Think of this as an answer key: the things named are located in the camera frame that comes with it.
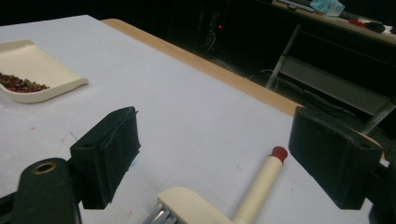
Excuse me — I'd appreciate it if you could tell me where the cream brush with red cap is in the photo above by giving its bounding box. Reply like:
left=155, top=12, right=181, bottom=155
left=141, top=146, right=289, bottom=224

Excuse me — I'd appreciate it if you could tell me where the light blue packet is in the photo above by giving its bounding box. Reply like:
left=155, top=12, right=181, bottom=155
left=310, top=0, right=346, bottom=17

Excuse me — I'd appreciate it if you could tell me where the wooden table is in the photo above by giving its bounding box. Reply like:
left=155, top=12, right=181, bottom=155
left=101, top=18, right=389, bottom=162

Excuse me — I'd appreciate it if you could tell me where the small red item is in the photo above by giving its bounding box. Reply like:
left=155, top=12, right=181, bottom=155
left=348, top=18, right=368, bottom=28

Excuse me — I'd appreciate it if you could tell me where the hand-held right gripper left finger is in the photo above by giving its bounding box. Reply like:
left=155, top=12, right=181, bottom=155
left=69, top=105, right=141, bottom=210

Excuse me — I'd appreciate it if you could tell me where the bundle of black floor cables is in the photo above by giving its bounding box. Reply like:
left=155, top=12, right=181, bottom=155
left=278, top=77, right=358, bottom=119

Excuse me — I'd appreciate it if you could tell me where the white looped cable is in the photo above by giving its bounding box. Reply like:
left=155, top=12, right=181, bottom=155
left=247, top=68, right=279, bottom=91

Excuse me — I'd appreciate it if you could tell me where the grey keyboard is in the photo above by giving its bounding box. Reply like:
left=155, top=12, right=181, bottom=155
left=276, top=0, right=316, bottom=13

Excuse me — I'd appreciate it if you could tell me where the pile of red beans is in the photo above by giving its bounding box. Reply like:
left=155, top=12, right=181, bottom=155
left=0, top=72, right=50, bottom=93

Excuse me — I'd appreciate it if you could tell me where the white-legged desk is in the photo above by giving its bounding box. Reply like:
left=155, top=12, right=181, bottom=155
left=255, top=0, right=396, bottom=136

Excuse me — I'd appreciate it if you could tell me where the black computer mouse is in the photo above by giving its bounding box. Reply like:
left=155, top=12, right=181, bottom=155
left=363, top=21, right=387, bottom=34

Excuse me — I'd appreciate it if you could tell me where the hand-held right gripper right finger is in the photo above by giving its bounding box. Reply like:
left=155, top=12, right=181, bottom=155
left=288, top=105, right=384, bottom=210

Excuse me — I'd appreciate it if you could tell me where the cream dustpan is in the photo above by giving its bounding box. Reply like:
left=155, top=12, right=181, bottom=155
left=0, top=38, right=90, bottom=105

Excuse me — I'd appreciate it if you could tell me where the black computer tower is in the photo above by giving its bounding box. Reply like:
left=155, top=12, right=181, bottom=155
left=199, top=0, right=233, bottom=55

